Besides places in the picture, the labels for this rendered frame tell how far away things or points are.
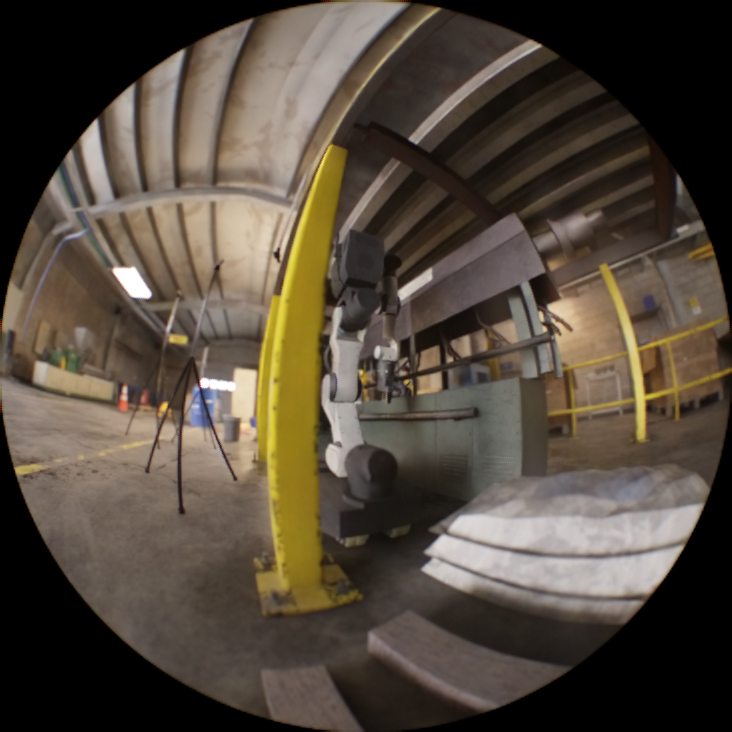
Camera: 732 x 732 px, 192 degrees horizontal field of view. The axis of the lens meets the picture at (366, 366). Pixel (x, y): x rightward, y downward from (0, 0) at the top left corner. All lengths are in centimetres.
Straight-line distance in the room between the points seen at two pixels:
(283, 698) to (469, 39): 210
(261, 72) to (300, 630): 592
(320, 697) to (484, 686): 19
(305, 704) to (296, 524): 36
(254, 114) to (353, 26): 261
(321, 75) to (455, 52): 378
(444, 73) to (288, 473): 186
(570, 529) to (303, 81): 563
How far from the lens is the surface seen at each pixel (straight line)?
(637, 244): 298
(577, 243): 136
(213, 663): 53
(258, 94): 555
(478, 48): 172
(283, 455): 44
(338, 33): 530
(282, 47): 545
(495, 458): 106
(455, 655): 42
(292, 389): 44
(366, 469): 69
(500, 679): 41
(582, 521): 50
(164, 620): 62
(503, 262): 126
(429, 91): 162
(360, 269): 107
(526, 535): 50
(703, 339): 426
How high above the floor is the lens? 46
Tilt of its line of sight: 14 degrees up
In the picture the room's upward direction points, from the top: straight up
